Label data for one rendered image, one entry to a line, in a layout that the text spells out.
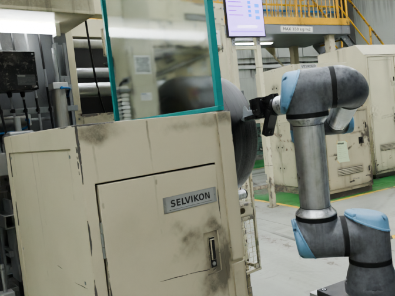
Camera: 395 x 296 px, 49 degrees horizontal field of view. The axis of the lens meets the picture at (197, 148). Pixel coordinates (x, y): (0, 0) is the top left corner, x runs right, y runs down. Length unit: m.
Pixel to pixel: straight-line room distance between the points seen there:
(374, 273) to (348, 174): 5.33
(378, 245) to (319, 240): 0.16
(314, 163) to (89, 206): 0.64
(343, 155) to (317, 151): 5.30
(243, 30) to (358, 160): 2.52
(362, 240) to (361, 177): 5.53
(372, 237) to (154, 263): 0.62
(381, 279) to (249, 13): 5.09
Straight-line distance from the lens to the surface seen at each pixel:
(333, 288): 1.42
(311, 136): 1.22
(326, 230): 1.27
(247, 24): 6.04
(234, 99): 1.89
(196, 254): 1.02
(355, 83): 1.23
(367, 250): 1.31
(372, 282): 1.34
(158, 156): 0.95
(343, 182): 6.55
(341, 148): 6.50
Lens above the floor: 1.24
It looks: 3 degrees down
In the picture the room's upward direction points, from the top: 6 degrees counter-clockwise
